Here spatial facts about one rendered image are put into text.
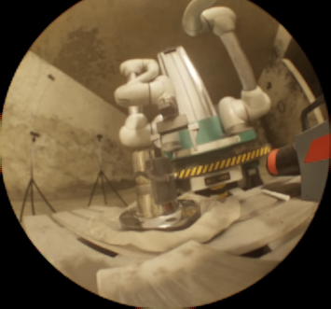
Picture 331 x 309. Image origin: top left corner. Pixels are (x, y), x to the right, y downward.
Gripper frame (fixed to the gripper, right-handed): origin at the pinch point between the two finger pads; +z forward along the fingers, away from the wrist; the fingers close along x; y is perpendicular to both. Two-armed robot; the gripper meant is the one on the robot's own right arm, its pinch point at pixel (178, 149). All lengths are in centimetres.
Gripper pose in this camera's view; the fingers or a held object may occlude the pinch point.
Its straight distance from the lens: 45.3
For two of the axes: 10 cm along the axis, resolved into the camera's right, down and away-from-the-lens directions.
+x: -9.4, 2.4, 2.3
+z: 1.8, 9.5, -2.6
